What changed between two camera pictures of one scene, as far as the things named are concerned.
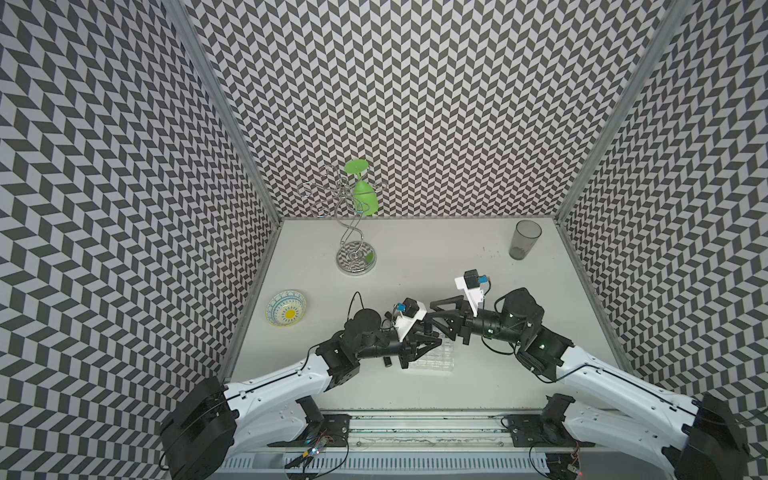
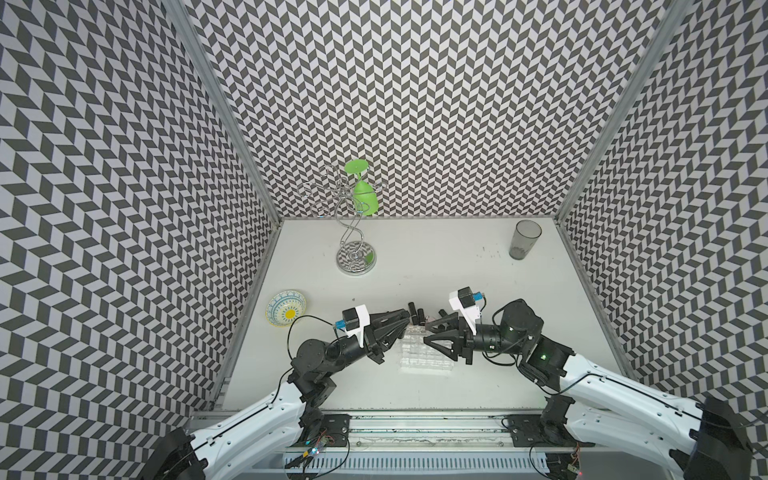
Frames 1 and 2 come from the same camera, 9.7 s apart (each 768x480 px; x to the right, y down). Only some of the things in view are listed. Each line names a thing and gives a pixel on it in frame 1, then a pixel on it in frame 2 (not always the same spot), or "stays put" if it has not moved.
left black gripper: [409, 346] -> [377, 329]
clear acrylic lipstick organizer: [441, 358] stays put
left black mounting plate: [322, 429] stays put
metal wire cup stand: [353, 255] stays put
